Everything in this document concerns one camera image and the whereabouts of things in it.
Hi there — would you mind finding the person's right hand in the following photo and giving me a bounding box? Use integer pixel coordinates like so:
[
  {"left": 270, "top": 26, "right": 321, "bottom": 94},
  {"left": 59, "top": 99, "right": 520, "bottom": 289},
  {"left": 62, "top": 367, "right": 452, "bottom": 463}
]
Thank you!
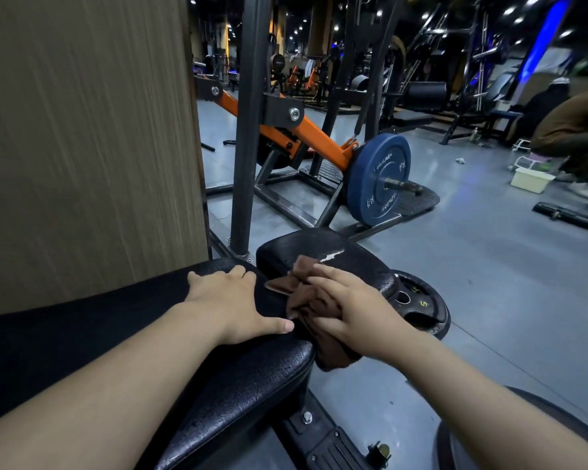
[{"left": 306, "top": 263, "right": 418, "bottom": 366}]

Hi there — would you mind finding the person's left hand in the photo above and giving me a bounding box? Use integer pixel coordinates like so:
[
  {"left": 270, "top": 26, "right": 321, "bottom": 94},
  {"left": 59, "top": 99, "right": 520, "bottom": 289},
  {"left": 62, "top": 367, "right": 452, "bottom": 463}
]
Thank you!
[{"left": 184, "top": 265, "right": 295, "bottom": 346}]

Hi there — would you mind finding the brown cleaning cloth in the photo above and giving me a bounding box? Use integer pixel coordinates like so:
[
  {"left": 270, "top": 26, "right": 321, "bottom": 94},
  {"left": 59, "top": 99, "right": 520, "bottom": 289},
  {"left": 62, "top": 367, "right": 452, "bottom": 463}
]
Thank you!
[{"left": 265, "top": 255, "right": 364, "bottom": 372}]

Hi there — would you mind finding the person's left forearm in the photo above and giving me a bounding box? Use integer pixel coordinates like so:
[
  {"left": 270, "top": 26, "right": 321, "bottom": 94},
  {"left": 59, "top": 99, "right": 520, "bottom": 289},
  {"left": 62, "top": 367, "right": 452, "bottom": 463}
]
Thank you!
[{"left": 0, "top": 301, "right": 224, "bottom": 470}]

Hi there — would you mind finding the person's right forearm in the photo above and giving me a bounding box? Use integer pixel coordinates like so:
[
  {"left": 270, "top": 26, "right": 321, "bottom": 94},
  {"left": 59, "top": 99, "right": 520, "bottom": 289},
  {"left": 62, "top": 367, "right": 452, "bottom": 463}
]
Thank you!
[{"left": 391, "top": 332, "right": 588, "bottom": 470}]

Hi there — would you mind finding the large black bench pad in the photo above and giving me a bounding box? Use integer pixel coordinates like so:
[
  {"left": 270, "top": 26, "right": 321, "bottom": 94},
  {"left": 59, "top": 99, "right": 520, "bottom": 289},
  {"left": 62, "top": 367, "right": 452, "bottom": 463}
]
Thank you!
[{"left": 0, "top": 258, "right": 317, "bottom": 470}]

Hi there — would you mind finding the small torn black pad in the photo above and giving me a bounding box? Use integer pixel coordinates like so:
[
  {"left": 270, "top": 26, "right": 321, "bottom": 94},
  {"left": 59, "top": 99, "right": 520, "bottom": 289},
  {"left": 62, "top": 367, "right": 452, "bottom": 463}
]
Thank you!
[{"left": 256, "top": 228, "right": 400, "bottom": 309}]

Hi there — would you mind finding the black iron weight plate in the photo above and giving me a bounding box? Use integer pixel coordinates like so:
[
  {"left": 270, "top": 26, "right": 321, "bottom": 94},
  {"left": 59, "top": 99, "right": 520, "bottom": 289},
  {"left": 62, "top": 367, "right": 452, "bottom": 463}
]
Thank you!
[{"left": 388, "top": 271, "right": 451, "bottom": 341}]

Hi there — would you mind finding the blue rubber weight plate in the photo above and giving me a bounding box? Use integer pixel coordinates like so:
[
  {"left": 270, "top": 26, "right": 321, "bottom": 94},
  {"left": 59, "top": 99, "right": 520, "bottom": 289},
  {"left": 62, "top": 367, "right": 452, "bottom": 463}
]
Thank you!
[{"left": 345, "top": 133, "right": 412, "bottom": 227}]

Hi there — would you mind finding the dark round disc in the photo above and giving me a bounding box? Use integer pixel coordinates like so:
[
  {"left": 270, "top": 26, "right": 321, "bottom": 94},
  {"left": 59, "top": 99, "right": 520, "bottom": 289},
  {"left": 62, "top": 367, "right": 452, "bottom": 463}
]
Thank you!
[{"left": 433, "top": 386, "right": 588, "bottom": 470}]

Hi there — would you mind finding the orange gym machine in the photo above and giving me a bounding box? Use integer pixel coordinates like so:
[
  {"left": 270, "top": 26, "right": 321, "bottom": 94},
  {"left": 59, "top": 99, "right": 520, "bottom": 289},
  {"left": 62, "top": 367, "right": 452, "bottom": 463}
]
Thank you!
[{"left": 286, "top": 65, "right": 322, "bottom": 94}]

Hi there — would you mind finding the black roller pad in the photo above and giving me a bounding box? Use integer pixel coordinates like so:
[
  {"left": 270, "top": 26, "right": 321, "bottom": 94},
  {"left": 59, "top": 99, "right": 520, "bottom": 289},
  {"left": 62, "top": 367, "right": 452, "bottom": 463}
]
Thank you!
[{"left": 403, "top": 81, "right": 448, "bottom": 112}]

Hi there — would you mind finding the white plastic basin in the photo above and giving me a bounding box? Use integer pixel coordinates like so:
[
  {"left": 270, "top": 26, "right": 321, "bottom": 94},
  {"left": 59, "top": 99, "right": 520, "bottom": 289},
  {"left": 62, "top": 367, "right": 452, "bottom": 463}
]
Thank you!
[{"left": 510, "top": 166, "right": 556, "bottom": 195}]

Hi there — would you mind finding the black bar on floor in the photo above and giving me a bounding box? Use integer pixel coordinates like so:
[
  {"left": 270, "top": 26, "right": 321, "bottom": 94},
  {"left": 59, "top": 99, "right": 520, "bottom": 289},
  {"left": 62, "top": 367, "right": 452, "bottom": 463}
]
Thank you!
[{"left": 532, "top": 201, "right": 588, "bottom": 237}]

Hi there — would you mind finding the blue light strip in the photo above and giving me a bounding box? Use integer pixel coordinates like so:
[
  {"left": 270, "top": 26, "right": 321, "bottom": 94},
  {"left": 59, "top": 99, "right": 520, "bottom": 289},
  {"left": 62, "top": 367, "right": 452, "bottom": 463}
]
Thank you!
[{"left": 518, "top": 0, "right": 572, "bottom": 86}]

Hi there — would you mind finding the black bench base frame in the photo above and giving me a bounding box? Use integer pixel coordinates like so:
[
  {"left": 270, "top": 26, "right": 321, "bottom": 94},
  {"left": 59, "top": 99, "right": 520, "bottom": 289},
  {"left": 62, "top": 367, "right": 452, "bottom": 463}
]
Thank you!
[{"left": 269, "top": 390, "right": 394, "bottom": 470}]

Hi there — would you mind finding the black steel machine frame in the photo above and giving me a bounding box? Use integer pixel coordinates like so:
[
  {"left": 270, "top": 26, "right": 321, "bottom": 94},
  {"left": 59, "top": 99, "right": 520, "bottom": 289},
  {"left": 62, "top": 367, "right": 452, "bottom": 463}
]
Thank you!
[{"left": 194, "top": 0, "right": 442, "bottom": 260}]

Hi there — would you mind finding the black cable machine rack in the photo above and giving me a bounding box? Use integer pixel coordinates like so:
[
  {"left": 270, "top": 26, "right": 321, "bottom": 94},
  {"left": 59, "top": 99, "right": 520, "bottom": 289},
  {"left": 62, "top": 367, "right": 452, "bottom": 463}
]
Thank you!
[{"left": 402, "top": 0, "right": 508, "bottom": 146}]

